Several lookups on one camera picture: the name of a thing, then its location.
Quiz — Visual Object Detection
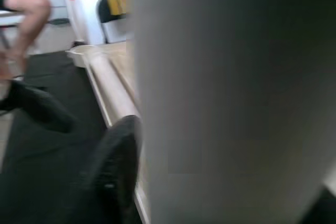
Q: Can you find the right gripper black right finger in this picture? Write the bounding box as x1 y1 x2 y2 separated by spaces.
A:
296 184 336 224

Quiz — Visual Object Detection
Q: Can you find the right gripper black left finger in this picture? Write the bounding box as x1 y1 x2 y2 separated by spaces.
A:
78 115 144 224

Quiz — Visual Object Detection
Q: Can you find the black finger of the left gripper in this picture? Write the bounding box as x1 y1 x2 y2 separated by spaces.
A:
0 79 78 135

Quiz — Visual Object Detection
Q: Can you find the white plastic children table top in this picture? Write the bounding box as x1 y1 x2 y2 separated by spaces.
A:
65 41 152 224

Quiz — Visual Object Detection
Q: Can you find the black folding chair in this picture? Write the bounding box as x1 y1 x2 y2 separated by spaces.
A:
94 0 127 44

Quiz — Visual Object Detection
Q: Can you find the white post with red stripe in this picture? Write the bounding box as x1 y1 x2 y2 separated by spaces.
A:
59 0 89 45

